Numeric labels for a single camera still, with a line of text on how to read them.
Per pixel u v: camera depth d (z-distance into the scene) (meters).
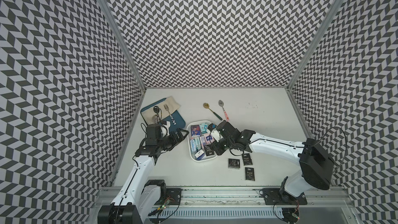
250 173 0.79
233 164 0.81
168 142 0.70
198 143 0.85
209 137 0.86
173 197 0.72
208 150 0.80
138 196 0.43
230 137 0.63
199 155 0.79
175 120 1.01
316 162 0.43
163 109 1.06
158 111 1.05
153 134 0.64
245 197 0.75
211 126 0.74
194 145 0.85
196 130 0.89
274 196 0.73
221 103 1.08
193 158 0.79
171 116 1.02
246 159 0.83
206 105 1.08
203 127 0.88
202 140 0.87
